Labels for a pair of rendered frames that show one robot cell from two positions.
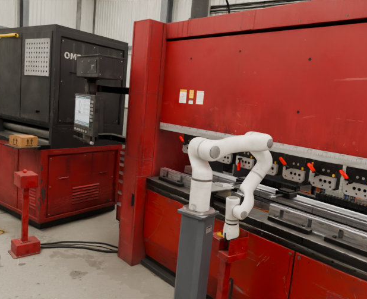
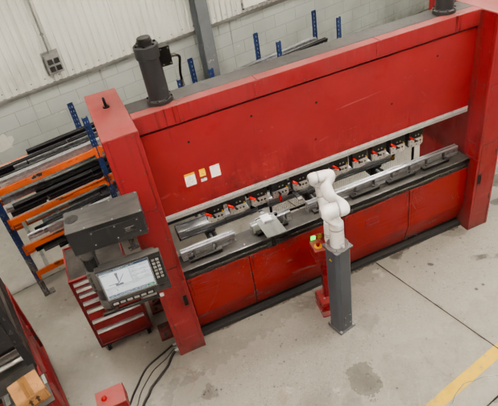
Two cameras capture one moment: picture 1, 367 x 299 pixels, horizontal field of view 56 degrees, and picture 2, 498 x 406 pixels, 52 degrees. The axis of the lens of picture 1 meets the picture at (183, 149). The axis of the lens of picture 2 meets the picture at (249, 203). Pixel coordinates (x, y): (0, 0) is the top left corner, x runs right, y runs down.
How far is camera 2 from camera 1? 380 cm
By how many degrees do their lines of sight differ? 64
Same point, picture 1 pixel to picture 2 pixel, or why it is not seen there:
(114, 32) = not seen: outside the picture
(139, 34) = (124, 153)
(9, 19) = not seen: outside the picture
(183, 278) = (346, 284)
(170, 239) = (236, 291)
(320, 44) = (321, 90)
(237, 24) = (242, 95)
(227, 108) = (251, 165)
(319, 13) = (318, 71)
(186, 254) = (345, 271)
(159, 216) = (214, 286)
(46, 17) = not seen: outside the picture
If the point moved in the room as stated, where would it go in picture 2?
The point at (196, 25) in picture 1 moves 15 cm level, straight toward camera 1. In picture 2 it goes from (186, 109) to (205, 109)
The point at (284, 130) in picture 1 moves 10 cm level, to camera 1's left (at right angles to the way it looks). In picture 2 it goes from (308, 155) to (305, 162)
